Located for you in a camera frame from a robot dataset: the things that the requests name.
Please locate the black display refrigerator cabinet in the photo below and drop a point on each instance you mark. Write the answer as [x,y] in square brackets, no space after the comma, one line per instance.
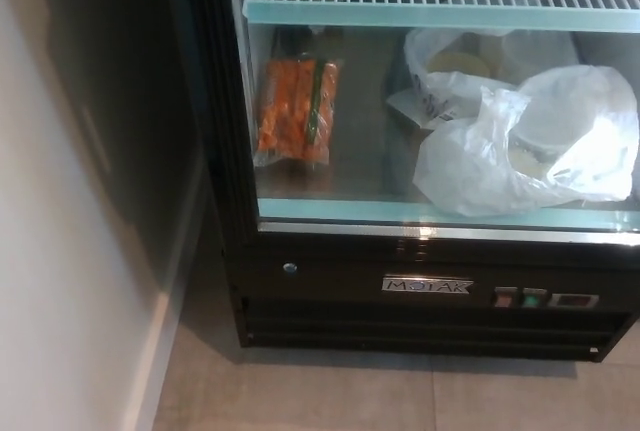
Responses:
[325,321]

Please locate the small silver round lock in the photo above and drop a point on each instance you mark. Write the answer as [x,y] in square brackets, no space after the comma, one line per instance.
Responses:
[289,268]

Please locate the clear bag of orange carrots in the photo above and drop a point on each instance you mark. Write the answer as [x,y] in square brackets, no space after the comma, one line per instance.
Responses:
[290,111]

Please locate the silver Motak logo plate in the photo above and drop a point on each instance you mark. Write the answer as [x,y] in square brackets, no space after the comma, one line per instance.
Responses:
[425,285]

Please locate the large white plastic bag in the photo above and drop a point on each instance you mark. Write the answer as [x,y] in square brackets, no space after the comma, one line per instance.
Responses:
[475,161]

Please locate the white plastic bag with containers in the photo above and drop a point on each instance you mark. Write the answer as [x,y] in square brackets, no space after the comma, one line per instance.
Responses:
[440,88]

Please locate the round container yellow lid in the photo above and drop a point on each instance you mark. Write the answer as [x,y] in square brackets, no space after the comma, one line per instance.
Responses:
[457,63]

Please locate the rectangular digital temperature display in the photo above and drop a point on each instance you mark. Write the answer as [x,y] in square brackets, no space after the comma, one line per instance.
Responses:
[573,301]

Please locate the red rocker switch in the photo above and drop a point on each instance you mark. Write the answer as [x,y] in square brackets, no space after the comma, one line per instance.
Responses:
[505,298]

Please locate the green rocker switch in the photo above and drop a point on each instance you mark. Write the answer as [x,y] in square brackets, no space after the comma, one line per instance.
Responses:
[533,298]

